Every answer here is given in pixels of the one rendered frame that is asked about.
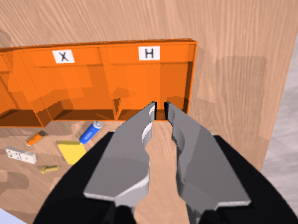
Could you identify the orange rack of bins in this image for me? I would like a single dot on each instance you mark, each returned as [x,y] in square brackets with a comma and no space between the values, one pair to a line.
[58,89]

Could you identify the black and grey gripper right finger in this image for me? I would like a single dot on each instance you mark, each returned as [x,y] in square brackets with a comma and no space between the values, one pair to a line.
[212,175]

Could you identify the white domino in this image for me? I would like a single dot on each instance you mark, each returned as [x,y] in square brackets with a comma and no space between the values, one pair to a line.
[21,155]

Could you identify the blue aa battery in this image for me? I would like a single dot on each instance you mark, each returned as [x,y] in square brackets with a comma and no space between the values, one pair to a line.
[90,132]

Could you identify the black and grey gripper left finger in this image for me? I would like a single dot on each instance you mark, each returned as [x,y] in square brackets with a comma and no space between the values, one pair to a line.
[115,171]

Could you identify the orange battery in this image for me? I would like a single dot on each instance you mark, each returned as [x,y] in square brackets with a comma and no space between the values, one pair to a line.
[35,138]

